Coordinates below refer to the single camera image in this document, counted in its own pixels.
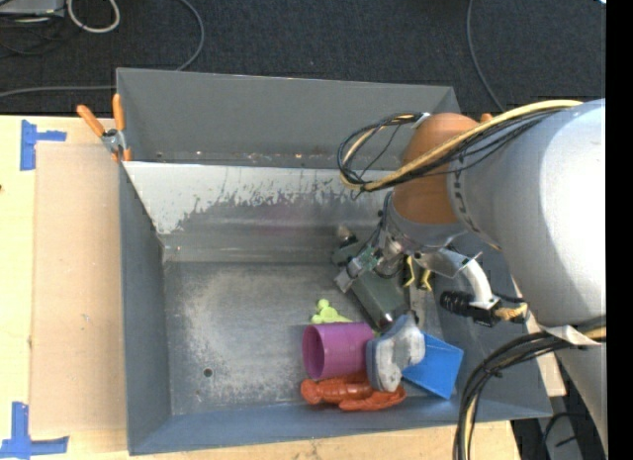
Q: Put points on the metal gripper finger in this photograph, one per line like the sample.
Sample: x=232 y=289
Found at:
x=343 y=253
x=347 y=279

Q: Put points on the yellow-green toy figure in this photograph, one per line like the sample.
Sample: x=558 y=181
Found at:
x=326 y=313

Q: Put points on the dark green flat block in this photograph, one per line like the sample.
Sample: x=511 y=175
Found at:
x=381 y=302

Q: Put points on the purple plastic cup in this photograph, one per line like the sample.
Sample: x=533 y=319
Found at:
x=341 y=349

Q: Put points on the blue and grey sponge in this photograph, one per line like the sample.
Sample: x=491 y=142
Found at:
x=395 y=354

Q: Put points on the orange-red toy lobster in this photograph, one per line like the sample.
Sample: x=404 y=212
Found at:
x=346 y=393

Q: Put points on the grey metal bin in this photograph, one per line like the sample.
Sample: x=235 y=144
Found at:
x=237 y=319

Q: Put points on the blue plastic wedge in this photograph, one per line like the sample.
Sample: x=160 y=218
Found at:
x=437 y=366

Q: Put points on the pale flat board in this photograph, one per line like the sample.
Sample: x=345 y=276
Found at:
x=74 y=290

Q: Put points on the black cylinder on white bracket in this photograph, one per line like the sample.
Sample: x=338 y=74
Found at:
x=476 y=284

